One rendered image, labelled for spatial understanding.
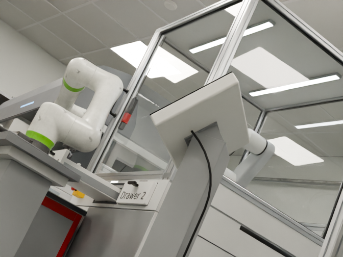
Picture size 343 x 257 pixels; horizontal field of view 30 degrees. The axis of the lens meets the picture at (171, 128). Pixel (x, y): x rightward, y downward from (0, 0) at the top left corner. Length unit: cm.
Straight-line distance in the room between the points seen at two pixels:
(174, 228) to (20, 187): 74
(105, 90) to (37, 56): 471
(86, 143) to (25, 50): 495
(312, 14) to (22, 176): 275
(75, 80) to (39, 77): 458
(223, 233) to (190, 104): 92
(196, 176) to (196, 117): 20
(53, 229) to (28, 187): 62
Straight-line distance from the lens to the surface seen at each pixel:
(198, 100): 210
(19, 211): 262
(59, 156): 300
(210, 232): 282
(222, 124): 231
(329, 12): 464
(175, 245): 213
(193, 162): 221
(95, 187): 302
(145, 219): 272
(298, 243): 313
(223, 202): 286
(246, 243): 294
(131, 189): 293
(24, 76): 757
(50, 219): 320
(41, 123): 271
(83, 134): 271
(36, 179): 263
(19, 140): 252
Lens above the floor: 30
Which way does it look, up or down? 18 degrees up
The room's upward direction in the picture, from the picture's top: 25 degrees clockwise
